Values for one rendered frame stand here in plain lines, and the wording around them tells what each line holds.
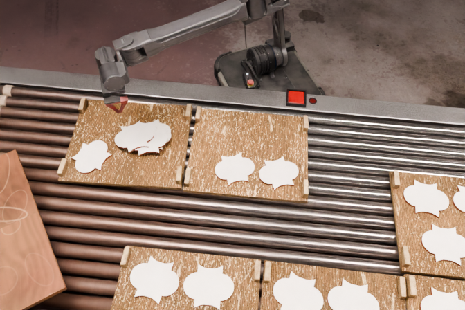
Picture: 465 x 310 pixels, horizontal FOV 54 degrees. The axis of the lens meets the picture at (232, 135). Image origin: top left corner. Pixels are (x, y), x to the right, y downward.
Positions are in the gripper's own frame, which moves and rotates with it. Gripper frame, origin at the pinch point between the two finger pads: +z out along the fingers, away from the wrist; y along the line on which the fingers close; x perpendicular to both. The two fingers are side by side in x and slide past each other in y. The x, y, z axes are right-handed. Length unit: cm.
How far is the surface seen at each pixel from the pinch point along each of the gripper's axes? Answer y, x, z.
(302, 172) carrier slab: -29, -55, 22
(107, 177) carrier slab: -12.8, 8.7, 23.0
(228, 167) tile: -20.3, -30.8, 21.3
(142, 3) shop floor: 193, -27, 116
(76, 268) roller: -41, 22, 25
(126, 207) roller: -24.8, 4.4, 24.5
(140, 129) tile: 1.1, -5.0, 18.8
